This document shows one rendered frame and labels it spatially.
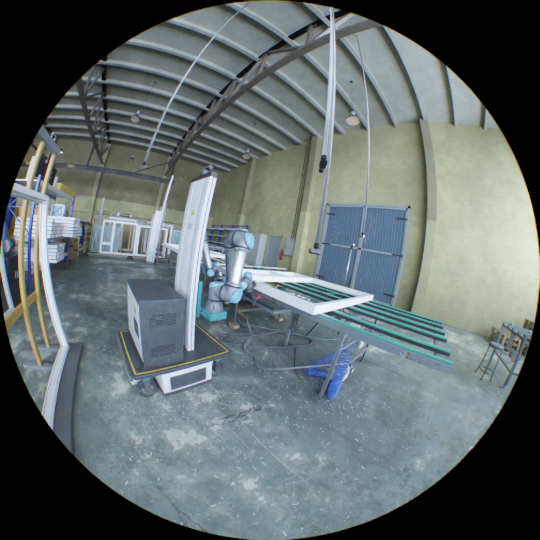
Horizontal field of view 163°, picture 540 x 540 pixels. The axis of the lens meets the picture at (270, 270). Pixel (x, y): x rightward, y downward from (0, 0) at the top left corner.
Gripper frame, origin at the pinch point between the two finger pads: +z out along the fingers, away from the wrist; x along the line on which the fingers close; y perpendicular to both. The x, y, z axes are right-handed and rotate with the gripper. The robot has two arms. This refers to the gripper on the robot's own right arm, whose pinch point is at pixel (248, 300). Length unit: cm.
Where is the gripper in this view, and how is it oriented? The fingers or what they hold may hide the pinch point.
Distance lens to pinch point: 184.2
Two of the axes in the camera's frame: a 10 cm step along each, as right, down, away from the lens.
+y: -6.0, 3.8, -7.1
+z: -0.5, 8.7, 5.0
